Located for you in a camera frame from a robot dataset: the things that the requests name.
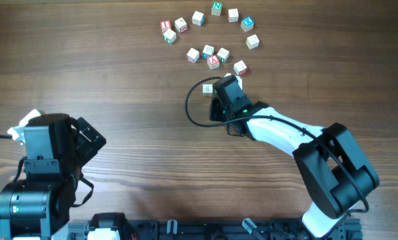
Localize wooden block red Q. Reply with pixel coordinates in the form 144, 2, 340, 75
202, 84, 213, 97

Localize wooden block yellow side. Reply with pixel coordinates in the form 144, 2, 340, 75
225, 73, 243, 89

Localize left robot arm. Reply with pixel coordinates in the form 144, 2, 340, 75
0, 110, 106, 239

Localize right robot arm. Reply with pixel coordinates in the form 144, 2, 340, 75
209, 75, 379, 239

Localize wooden block red M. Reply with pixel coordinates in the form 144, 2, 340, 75
233, 61, 247, 75

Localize wooden block red A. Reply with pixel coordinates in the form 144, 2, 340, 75
207, 55, 220, 69

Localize wooden block green side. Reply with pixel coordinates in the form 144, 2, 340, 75
217, 48, 229, 63

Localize wooden block blue side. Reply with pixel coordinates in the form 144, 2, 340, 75
202, 45, 215, 59

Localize wooden block letter Z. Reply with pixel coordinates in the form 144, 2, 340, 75
187, 48, 199, 63

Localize wooden block number 3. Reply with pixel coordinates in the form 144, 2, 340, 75
246, 35, 259, 49

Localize wooden block blue X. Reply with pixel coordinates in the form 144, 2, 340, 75
241, 16, 255, 32

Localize plain wooden picture block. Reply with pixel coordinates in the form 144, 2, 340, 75
227, 9, 239, 23

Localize wooden block blue E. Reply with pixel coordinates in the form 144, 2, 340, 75
192, 11, 205, 26

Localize wooden block teal butterfly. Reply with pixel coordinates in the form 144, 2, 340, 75
163, 29, 177, 44

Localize wooden block red 6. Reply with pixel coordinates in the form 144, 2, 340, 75
175, 17, 188, 33

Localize wooden block green N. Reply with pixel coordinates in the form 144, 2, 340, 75
211, 1, 223, 16

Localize wooden block red I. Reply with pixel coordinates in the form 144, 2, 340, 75
160, 20, 171, 34

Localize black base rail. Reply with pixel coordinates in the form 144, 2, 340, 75
65, 213, 363, 240

